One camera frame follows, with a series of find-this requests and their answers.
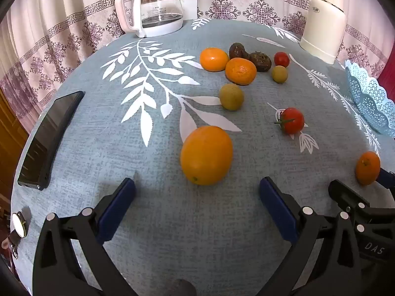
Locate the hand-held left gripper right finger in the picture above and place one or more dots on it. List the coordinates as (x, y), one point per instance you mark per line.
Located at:
(277, 209)

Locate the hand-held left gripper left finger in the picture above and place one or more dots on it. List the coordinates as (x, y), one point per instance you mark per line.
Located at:
(115, 209)

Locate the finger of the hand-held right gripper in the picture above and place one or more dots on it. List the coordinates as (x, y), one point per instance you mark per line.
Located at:
(388, 178)
(348, 195)

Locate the mandarin orange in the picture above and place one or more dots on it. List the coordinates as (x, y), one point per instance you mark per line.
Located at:
(213, 59)
(367, 168)
(240, 71)

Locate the light blue plastic basket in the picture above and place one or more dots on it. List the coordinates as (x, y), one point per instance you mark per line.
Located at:
(370, 104)

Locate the large orange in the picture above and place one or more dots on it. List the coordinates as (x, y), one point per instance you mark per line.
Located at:
(206, 155)

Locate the red cherry tomato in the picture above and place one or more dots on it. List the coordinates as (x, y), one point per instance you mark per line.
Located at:
(291, 121)
(281, 59)

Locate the small green fruit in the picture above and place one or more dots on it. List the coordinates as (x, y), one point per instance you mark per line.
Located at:
(231, 97)
(280, 74)

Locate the dark brown passion fruit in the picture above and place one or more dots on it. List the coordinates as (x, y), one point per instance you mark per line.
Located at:
(237, 50)
(260, 61)

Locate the grey leaf-print tablecloth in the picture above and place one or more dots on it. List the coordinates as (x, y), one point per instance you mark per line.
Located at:
(154, 222)

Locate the wristwatch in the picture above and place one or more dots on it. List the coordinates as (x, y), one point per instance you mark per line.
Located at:
(18, 224)

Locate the black smartphone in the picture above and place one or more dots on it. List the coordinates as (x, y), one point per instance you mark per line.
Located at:
(46, 138)

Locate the red quilt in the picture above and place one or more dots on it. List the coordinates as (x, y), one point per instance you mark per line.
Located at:
(389, 78)

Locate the wooden cabinet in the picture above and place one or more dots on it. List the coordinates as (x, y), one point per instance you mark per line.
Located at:
(9, 148)

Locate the cream thermos jug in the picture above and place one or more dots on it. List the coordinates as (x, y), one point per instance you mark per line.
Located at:
(324, 30)

